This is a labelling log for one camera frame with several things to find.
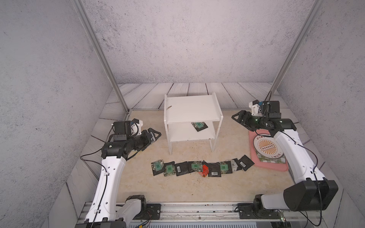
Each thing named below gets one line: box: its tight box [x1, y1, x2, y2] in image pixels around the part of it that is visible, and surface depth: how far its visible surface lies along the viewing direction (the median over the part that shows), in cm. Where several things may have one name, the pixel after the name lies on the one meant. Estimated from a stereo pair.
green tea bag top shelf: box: [191, 160, 203, 172], surface depth 91 cm
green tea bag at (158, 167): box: [150, 159, 165, 176], surface depth 91 cm
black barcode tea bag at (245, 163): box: [238, 154, 255, 172], surface depth 91 cm
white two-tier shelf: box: [163, 92, 224, 155], surface depth 82 cm
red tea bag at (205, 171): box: [198, 164, 210, 178], surface depth 88 cm
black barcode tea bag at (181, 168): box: [174, 161, 189, 177], surface depth 91 cm
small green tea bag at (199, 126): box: [191, 121, 209, 132], surface depth 92 cm
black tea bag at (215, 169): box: [201, 160, 222, 178], surface depth 89 cm
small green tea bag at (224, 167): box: [217, 161, 229, 174], surface depth 89 cm
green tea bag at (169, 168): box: [161, 161, 177, 177], surface depth 89 cm
